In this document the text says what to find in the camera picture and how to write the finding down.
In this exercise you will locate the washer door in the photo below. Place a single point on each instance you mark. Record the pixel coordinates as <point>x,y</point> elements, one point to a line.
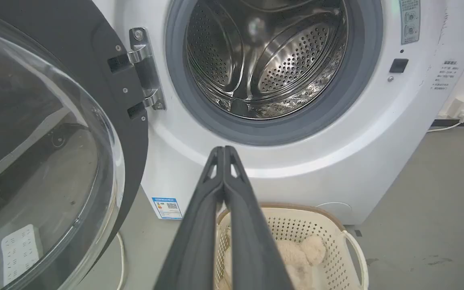
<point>46,133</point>

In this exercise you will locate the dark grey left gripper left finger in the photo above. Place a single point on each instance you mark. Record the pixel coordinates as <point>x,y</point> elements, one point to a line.
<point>197,237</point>

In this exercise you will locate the white front-load washing machine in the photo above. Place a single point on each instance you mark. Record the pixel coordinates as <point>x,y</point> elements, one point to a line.
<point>336,161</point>

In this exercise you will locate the blue energy label sticker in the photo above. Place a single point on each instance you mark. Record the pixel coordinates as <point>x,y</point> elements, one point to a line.
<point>167,208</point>

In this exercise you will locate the beige plush teddy toy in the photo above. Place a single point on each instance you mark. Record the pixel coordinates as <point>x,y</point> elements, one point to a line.
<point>302,257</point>

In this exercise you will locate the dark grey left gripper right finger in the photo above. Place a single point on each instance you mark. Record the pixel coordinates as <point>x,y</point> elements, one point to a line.
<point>252,241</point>

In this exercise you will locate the white perforated laundry basket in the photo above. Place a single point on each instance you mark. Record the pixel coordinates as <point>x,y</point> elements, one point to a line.
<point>320,245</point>

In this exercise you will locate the white wall plug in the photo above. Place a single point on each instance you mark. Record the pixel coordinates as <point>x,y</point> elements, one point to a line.
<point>461,108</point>

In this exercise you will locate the chrome door hinge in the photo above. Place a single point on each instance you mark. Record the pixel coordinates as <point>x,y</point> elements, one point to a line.
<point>146,68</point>

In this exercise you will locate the white power strip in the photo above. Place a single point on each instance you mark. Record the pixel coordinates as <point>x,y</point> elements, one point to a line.
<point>20,251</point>

